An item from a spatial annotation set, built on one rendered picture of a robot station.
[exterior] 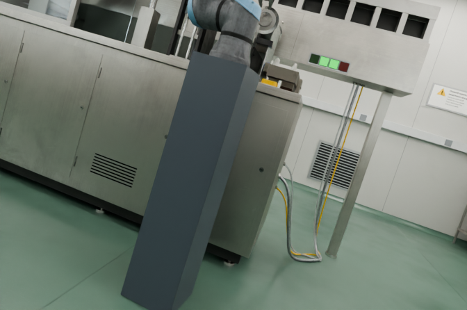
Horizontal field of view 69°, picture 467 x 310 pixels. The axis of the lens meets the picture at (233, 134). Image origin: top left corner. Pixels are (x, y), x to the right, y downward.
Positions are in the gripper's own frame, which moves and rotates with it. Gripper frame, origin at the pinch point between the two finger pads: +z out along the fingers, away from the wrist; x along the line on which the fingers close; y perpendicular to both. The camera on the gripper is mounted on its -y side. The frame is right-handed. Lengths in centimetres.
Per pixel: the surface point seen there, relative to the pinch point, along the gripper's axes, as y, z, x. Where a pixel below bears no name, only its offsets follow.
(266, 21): -0.6, 7.9, -1.9
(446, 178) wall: 130, 248, -214
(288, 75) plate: -19.8, 22.2, -21.6
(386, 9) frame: 49, 14, -62
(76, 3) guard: -29, 6, 96
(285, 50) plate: 18.4, 37.8, -12.1
